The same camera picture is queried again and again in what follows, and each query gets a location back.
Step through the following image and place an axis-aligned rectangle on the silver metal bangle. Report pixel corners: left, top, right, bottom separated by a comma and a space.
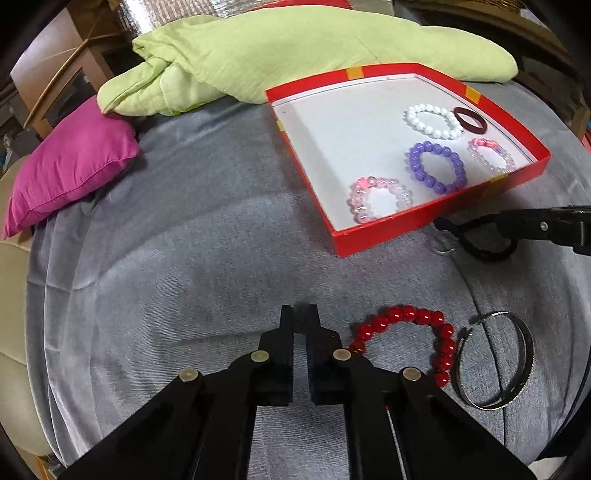
455, 311, 535, 411
459, 311, 529, 402

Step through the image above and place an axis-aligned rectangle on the light green quilt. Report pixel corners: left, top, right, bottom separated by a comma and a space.
97, 9, 519, 116

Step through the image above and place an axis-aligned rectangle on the red bead bracelet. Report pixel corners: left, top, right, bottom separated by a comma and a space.
347, 305, 458, 388

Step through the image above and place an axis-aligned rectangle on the pink crystal bead bracelet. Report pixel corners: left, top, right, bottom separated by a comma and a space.
467, 137, 516, 175
347, 175, 413, 225

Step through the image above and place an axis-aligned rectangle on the dark red bangle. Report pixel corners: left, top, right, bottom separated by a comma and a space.
452, 106, 488, 136

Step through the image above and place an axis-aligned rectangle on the magenta pillow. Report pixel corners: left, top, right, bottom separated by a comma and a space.
2, 97, 140, 240

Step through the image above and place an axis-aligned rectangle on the purple bead bracelet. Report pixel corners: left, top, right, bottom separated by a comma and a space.
409, 141, 468, 195

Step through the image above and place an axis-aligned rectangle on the black cord bracelet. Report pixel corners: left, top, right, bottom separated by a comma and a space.
431, 215, 518, 262

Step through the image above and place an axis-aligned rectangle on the shallow red cardboard box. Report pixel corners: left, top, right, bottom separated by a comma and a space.
264, 61, 553, 258

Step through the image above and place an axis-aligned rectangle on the beige chair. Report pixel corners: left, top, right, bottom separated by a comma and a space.
0, 154, 51, 462

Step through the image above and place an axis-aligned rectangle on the white bead bracelet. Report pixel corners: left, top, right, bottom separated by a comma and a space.
405, 104, 464, 140

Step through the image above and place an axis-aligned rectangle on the wooden cabinet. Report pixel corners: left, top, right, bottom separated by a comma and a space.
9, 0, 116, 139

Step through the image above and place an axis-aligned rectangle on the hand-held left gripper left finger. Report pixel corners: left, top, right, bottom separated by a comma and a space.
60, 305, 296, 480

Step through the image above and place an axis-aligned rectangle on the red pillow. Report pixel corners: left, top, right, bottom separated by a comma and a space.
272, 0, 354, 9

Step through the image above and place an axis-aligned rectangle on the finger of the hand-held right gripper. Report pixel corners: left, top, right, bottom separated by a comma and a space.
496, 205, 591, 257

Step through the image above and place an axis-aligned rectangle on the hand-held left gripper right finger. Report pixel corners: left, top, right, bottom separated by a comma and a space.
307, 304, 537, 480

